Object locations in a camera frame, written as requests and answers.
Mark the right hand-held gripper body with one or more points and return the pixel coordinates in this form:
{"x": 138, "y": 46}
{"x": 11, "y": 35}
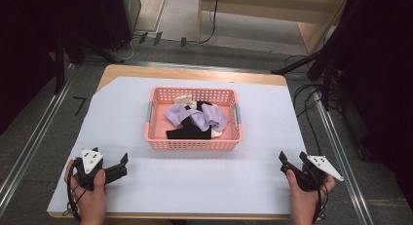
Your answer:
{"x": 316, "y": 174}

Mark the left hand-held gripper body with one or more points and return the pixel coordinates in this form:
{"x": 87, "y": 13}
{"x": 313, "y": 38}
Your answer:
{"x": 88, "y": 173}

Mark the pink plastic basket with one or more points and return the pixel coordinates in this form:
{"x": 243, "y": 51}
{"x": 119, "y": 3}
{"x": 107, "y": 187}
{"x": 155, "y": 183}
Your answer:
{"x": 156, "y": 127}

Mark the black sock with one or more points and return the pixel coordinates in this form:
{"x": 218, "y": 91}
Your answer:
{"x": 190, "y": 131}

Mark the short purple sock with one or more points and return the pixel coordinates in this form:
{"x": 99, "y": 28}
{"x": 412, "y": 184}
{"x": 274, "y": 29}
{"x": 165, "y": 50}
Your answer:
{"x": 216, "y": 118}

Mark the long purple sock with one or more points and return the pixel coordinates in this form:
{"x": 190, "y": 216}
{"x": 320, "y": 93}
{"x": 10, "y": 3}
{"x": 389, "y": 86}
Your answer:
{"x": 181, "y": 116}

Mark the cream sock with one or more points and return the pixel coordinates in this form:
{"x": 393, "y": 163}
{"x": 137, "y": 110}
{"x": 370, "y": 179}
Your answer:
{"x": 183, "y": 100}

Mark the person's left hand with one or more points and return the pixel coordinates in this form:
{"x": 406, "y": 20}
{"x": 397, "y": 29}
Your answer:
{"x": 92, "y": 199}

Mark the person's right hand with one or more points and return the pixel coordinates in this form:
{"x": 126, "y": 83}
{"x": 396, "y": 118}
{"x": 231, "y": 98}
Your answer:
{"x": 305, "y": 202}

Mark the white table sheet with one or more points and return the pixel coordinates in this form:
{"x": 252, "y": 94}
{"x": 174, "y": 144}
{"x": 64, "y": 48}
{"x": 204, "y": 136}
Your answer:
{"x": 195, "y": 179}

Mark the wooden table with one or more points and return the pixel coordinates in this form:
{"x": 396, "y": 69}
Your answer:
{"x": 136, "y": 72}

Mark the black metal stand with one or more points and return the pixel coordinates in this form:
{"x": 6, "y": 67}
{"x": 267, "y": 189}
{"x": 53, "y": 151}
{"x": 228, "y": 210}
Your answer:
{"x": 60, "y": 62}

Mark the black tripod stand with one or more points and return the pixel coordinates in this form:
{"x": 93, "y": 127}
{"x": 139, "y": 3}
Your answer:
{"x": 324, "y": 59}

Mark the dark curtain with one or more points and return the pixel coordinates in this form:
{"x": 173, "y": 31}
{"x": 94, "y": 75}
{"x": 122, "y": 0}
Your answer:
{"x": 22, "y": 56}
{"x": 386, "y": 88}

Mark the metal floor strip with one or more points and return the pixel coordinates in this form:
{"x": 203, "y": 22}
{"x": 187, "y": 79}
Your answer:
{"x": 195, "y": 66}

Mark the black cabinet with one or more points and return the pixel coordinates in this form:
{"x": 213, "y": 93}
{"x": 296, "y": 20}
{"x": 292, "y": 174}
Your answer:
{"x": 120, "y": 14}

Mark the wooden shelf unit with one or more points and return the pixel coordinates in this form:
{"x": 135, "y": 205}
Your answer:
{"x": 311, "y": 17}

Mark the metal floor rail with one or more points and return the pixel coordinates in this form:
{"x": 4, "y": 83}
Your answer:
{"x": 35, "y": 134}
{"x": 344, "y": 166}

